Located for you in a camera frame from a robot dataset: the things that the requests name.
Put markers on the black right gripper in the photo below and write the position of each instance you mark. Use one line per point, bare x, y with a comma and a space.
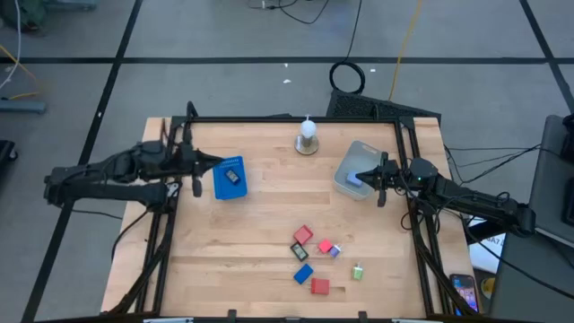
390, 175

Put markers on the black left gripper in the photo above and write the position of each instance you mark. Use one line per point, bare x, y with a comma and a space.
190, 159

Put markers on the light blue charger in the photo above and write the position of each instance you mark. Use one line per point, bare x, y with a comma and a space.
353, 180

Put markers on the purple charger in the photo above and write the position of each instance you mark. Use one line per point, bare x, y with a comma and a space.
334, 251

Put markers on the pink red charger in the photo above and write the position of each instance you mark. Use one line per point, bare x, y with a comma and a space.
325, 246

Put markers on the red plastic box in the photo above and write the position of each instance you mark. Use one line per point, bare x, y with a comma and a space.
303, 234

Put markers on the green charger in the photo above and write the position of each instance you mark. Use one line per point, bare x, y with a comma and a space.
357, 273

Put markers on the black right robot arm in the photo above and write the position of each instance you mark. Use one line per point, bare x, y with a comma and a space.
471, 197

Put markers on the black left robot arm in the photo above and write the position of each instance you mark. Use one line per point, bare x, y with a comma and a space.
98, 188

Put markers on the white plastic bin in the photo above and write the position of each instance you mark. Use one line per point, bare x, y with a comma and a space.
354, 157

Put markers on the blue plastic basket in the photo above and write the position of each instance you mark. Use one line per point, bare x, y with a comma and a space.
222, 188

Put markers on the black perforated mat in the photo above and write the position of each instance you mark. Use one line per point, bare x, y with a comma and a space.
359, 105

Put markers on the white light bulb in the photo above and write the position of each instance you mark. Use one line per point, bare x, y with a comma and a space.
308, 129

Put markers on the blue plastic box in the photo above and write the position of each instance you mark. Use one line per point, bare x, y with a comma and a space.
303, 273

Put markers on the red charger with prongs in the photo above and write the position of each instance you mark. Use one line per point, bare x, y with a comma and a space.
319, 286

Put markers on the white paper sheet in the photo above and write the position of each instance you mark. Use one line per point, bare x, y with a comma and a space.
486, 255

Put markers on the smartphone with lit screen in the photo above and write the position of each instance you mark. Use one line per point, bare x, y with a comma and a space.
464, 291

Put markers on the grey desk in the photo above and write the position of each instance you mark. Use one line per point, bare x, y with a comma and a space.
529, 278

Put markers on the grey floor bar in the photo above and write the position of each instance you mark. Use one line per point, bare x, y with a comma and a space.
22, 106

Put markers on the green bag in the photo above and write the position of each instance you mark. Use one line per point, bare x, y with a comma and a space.
22, 13

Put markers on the black aluminium table frame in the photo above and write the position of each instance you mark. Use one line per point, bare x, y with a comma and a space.
246, 119

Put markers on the silver aluminium bracket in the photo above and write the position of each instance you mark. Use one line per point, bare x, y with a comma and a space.
417, 320
168, 320

